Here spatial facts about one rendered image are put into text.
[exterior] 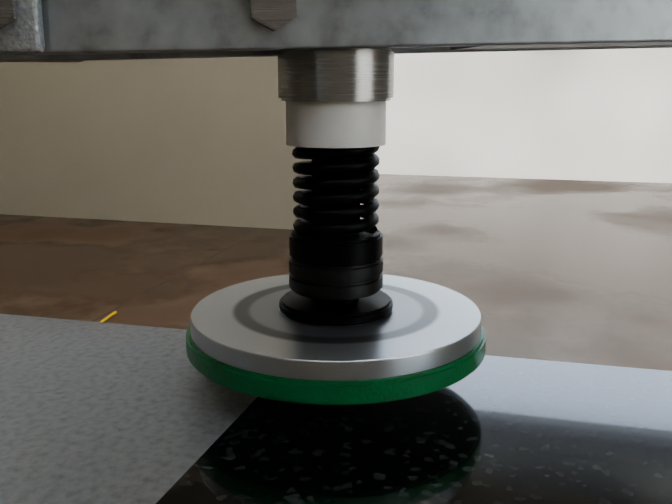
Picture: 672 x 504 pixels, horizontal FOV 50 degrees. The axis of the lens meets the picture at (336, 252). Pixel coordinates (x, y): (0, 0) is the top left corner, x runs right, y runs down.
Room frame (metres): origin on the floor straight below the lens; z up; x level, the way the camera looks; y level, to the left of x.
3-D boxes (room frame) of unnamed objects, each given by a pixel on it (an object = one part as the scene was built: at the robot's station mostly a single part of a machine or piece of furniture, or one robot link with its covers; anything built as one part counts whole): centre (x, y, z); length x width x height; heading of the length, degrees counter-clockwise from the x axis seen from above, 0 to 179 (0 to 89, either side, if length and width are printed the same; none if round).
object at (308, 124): (0.51, 0.00, 1.06); 0.07 x 0.07 x 0.04
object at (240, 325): (0.51, 0.00, 0.92); 0.21 x 0.21 x 0.01
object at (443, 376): (0.51, 0.00, 0.91); 0.22 x 0.22 x 0.04
